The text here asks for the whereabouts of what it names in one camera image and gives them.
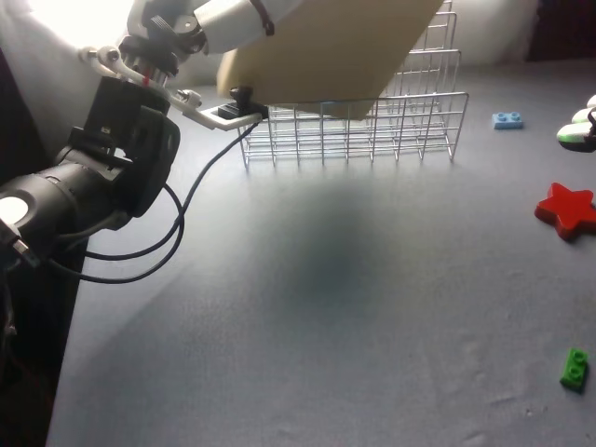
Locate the beige hardcover book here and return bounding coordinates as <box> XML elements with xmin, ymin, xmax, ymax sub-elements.
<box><xmin>216</xmin><ymin>0</ymin><xmax>448</xmax><ymax>123</ymax></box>

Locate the black backdrop curtain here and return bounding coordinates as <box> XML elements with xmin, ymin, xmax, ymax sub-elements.
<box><xmin>0</xmin><ymin>46</ymin><xmax>89</xmax><ymax>447</ymax></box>

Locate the green toy brick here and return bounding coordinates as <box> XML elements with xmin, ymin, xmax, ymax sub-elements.
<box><xmin>558</xmin><ymin>346</ymin><xmax>590</xmax><ymax>395</ymax></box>

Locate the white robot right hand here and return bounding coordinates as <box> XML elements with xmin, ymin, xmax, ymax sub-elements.
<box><xmin>556</xmin><ymin>92</ymin><xmax>596</xmax><ymax>155</ymax></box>

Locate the grey table cloth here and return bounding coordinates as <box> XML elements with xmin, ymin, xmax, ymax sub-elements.
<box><xmin>46</xmin><ymin>59</ymin><xmax>596</xmax><ymax>447</ymax></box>

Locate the white backdrop cloth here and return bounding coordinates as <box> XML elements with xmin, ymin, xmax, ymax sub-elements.
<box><xmin>0</xmin><ymin>0</ymin><xmax>532</xmax><ymax>187</ymax></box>

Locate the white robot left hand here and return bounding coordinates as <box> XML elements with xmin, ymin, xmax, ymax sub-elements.
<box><xmin>125</xmin><ymin>0</ymin><xmax>304</xmax><ymax>57</ymax></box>

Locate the red star block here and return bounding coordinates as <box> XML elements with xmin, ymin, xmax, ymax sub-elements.
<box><xmin>534</xmin><ymin>182</ymin><xmax>596</xmax><ymax>244</ymax></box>

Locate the metal wire rack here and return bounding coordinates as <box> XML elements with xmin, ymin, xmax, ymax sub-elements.
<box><xmin>237</xmin><ymin>0</ymin><xmax>470</xmax><ymax>169</ymax></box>

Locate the blue toy brick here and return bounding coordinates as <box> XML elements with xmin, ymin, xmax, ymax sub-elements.
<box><xmin>492</xmin><ymin>111</ymin><xmax>525</xmax><ymax>132</ymax></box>

